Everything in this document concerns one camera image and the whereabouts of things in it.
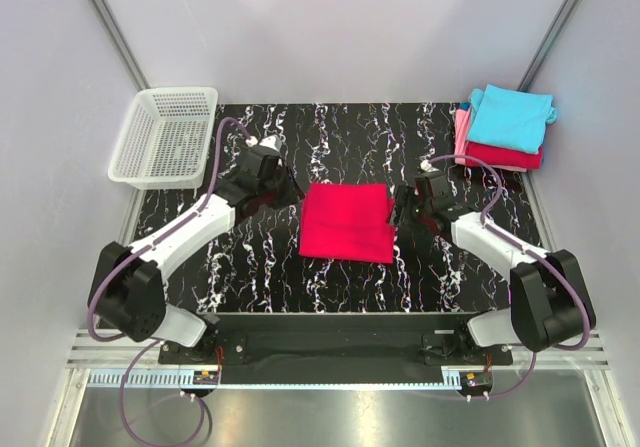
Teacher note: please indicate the white plastic perforated basket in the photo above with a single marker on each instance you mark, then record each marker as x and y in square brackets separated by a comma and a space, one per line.
[165, 139]

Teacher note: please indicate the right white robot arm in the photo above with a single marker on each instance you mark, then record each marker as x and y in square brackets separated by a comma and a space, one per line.
[550, 306]

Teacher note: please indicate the folded red t-shirt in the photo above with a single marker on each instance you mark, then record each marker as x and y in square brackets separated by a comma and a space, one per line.
[505, 158]

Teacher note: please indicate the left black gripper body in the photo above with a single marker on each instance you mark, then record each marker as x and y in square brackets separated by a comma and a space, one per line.
[279, 192]

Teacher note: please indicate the aluminium extrusion rail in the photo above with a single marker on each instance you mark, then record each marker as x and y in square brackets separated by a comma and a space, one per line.
[87, 353]

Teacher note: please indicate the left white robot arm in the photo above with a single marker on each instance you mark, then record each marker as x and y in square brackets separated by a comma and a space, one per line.
[128, 286]

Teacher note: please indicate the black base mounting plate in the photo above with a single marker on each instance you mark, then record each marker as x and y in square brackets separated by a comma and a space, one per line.
[334, 350]

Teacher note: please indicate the folded pink t-shirt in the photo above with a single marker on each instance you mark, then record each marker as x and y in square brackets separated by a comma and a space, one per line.
[462, 127]

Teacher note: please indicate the red t-shirt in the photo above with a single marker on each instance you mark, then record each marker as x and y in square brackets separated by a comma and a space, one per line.
[505, 158]
[347, 222]

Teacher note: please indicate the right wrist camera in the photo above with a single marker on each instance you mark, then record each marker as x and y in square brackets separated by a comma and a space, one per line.
[428, 168]

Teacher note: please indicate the folded cyan t-shirt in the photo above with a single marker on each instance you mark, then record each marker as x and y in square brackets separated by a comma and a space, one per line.
[510, 119]

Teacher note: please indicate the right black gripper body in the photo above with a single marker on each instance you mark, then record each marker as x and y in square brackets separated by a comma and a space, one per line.
[420, 211]

